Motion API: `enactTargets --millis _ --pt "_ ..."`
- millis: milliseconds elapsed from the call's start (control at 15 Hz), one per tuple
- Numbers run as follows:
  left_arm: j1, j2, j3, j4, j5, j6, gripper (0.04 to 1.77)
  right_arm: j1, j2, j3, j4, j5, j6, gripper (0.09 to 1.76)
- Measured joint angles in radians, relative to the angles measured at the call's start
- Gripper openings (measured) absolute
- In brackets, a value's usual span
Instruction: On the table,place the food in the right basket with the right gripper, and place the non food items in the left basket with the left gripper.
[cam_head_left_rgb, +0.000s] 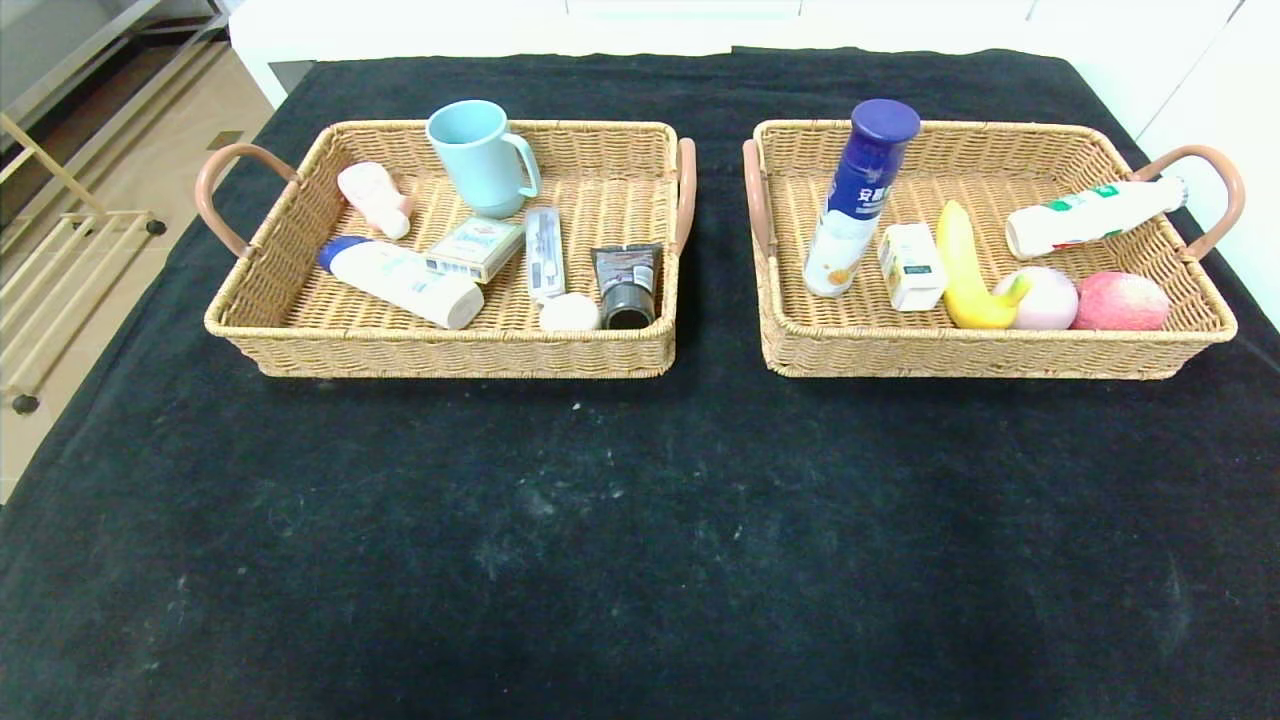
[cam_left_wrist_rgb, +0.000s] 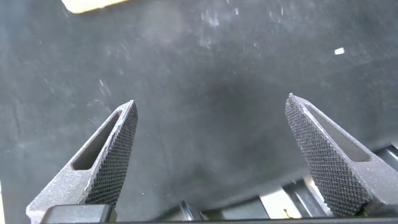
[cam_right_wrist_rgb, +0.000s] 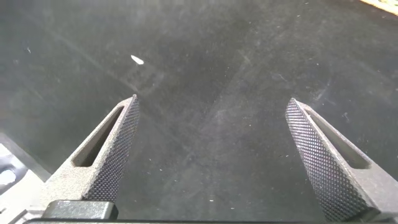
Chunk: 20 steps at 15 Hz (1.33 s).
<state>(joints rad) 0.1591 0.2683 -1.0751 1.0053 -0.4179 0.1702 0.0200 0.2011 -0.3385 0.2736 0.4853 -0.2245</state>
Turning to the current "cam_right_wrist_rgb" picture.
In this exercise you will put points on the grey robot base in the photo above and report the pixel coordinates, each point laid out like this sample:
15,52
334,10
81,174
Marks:
14,166

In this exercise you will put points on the black table cloth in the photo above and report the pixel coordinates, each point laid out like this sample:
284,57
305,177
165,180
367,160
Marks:
202,93

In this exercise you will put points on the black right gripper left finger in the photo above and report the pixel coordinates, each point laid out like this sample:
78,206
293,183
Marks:
93,177

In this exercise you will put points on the tiny white scrap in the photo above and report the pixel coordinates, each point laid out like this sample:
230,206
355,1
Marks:
137,59

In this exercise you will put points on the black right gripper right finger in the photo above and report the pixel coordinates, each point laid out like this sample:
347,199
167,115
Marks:
335,174

